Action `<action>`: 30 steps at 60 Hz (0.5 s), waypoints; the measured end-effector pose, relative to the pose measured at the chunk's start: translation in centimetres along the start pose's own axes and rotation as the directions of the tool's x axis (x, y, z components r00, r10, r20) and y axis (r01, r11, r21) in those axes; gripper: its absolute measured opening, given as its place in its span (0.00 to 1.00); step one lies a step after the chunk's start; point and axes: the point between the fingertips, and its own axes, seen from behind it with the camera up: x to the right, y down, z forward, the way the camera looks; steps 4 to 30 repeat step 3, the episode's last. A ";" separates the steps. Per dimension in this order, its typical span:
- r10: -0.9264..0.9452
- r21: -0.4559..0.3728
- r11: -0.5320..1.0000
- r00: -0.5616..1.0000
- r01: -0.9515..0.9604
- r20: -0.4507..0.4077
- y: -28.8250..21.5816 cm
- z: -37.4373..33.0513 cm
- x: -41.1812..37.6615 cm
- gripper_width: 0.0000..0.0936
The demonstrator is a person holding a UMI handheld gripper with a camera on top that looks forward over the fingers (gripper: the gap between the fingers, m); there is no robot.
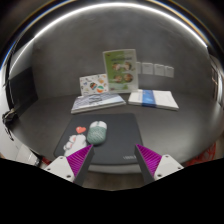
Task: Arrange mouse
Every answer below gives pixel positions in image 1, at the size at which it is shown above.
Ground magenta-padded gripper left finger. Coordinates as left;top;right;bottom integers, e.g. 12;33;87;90
43;143;95;187

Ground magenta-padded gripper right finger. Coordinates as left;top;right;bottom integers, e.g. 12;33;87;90
134;143;185;185

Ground green and white perforated mouse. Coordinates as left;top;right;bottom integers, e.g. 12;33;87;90
86;120;108;146

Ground black mouse pad, heart print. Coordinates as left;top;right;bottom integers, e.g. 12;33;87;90
53;112;144;167

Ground white book with blue stripe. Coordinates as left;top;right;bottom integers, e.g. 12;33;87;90
127;88;180;112

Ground black bag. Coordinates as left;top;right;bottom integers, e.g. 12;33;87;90
1;108;18;141

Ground large grey printed book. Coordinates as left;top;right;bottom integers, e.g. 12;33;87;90
70;92;127;115

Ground black flat panel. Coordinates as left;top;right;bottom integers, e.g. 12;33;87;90
8;66;39;116

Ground white sticker sheet card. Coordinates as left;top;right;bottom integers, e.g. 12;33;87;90
78;73;110;97

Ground green food menu sign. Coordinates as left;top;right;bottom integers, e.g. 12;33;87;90
102;48;139;94

